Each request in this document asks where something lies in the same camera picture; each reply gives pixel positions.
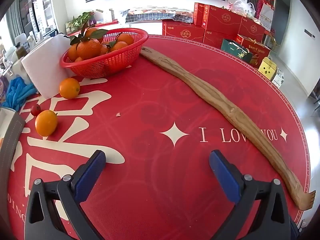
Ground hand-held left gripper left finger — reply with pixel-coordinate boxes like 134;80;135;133
25;150;107;240

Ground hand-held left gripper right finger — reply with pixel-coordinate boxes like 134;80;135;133
209;150;292;240

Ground orange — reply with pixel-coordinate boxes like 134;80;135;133
35;110;58;137
59;77;81;99

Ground grey shallow cardboard box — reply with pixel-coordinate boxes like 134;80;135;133
0;107;26;178

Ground long wooden back scratcher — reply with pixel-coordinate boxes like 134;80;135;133
140;46;317;211

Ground blue rubber gloves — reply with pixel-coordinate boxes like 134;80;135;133
2;77;37;111

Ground small white cardboard box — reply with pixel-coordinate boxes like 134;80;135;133
271;68;285;88

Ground red plastic mesh basket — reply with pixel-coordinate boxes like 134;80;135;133
60;28;149;78

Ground yellow cardboard box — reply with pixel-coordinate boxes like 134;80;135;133
257;57;278;81

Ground white paper towel roll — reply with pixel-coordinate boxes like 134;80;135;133
21;33;73;100

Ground green gift bag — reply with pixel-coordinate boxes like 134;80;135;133
221;39;256;63

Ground pile of leafy oranges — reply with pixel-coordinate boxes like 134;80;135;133
67;21;135;63

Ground silver figurine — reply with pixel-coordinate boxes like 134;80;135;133
0;50;13;77

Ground green potted plant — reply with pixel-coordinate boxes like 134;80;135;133
67;11;97;32

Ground stack of red gift boxes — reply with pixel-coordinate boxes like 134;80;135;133
162;2;266;49

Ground plastic wrapped gift basket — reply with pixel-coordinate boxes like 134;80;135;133
227;0;256;18

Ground checked cloth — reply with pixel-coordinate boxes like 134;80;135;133
124;6;193;23

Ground red fruit box with handle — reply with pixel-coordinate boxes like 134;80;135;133
235;34;271;68

